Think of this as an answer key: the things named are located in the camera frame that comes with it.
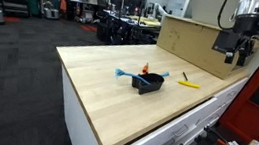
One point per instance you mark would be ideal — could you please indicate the large cardboard box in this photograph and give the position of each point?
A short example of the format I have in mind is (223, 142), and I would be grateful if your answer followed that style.
(187, 43)

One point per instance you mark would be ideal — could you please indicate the black equipment cart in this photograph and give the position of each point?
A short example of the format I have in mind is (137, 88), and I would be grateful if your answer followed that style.
(121, 31)

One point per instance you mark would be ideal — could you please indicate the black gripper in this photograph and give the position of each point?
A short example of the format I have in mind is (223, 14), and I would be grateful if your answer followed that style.
(248, 26)

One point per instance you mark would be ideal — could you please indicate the silver canister vacuum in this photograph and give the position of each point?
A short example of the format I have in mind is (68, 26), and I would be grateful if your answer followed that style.
(51, 12)

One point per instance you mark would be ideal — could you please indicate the white drawer cabinet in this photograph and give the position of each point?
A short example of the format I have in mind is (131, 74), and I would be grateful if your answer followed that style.
(75, 122)

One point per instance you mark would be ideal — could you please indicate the blue plastic brush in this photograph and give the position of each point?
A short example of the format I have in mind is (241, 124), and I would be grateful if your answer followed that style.
(129, 74)

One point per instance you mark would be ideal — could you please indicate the red metal cabinet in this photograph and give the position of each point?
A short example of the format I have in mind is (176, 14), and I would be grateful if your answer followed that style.
(241, 114)

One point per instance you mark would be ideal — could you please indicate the red floor mat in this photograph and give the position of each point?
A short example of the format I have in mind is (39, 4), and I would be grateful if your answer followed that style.
(90, 28)
(11, 19)

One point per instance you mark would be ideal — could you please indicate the black plastic container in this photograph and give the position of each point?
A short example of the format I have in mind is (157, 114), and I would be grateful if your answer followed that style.
(149, 85)

